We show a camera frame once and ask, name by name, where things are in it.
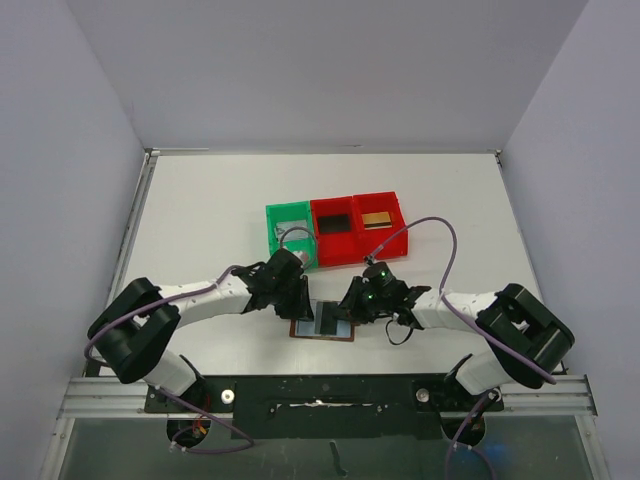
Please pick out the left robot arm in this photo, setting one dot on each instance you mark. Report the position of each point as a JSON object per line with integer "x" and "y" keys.
{"x": 133, "y": 333}

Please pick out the silver card in bin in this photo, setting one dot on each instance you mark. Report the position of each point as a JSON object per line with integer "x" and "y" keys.
{"x": 292, "y": 230}

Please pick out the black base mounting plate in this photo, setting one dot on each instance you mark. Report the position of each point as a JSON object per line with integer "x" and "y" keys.
{"x": 228, "y": 414}

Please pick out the red right bin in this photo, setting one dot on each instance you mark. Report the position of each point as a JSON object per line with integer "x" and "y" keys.
{"x": 372, "y": 239}

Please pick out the gold card in bin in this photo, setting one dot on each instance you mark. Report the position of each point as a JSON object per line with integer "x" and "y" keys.
{"x": 377, "y": 220}

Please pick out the brown leather card holder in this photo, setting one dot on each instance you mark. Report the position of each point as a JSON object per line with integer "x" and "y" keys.
{"x": 304, "y": 329}

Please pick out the red middle bin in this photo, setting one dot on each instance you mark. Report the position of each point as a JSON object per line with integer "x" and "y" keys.
{"x": 336, "y": 249}

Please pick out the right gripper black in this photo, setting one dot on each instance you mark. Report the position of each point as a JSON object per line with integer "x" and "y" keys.
{"x": 353, "y": 301}

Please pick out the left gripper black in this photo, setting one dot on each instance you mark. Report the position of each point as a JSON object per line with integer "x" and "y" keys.
{"x": 302, "y": 298}

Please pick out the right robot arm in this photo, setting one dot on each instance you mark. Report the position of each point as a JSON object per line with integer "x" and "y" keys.
{"x": 527, "y": 341}

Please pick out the red bin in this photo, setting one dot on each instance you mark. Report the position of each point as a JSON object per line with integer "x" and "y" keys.
{"x": 372, "y": 239}
{"x": 336, "y": 249}

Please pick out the green plastic bin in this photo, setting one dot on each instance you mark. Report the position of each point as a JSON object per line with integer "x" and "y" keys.
{"x": 292, "y": 211}

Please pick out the black card in bin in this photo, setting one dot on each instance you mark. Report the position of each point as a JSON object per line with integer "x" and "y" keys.
{"x": 334, "y": 224}

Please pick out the black striped card right sleeve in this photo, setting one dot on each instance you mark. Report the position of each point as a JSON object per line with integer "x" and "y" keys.
{"x": 325, "y": 325}

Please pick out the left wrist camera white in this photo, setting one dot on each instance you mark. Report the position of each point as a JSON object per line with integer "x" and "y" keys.
{"x": 304, "y": 257}

